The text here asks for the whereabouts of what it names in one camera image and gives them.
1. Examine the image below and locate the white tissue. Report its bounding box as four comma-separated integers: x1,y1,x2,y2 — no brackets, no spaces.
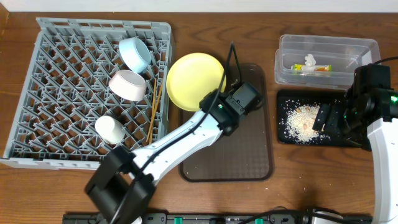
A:
305,54,316,67

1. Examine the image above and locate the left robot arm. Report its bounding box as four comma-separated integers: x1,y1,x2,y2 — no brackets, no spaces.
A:
85,82,264,223

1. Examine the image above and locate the black tray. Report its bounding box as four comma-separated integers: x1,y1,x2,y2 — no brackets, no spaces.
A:
277,90,356,147

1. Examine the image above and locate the brown serving tray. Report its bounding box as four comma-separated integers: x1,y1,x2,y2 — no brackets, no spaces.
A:
178,63,274,182

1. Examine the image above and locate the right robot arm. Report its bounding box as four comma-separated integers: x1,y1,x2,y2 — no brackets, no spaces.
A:
313,62,397,223

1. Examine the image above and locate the wooden chopstick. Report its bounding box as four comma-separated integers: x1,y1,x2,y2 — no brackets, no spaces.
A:
149,82,164,144
146,78,157,142

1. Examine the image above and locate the grey dishwasher rack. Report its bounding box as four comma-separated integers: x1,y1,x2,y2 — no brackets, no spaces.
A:
1,17,175,170

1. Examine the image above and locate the clear plastic bin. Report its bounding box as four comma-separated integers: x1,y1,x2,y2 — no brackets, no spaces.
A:
274,34,381,90

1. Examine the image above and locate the rice food waste pile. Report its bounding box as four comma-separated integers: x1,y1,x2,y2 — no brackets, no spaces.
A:
277,96,341,146

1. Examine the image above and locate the light blue bowl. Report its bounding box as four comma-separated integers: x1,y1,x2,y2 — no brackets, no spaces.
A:
119,37,151,73

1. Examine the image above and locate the white cup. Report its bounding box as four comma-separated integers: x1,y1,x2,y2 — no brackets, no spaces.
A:
95,116,125,144

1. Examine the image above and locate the pink bowl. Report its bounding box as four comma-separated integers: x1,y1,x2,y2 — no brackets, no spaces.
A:
109,70,147,101

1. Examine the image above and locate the yellow plate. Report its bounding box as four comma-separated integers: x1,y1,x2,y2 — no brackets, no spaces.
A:
166,53,226,111

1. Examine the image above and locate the green snack wrapper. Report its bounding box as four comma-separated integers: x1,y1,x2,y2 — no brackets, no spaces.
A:
291,64,332,76

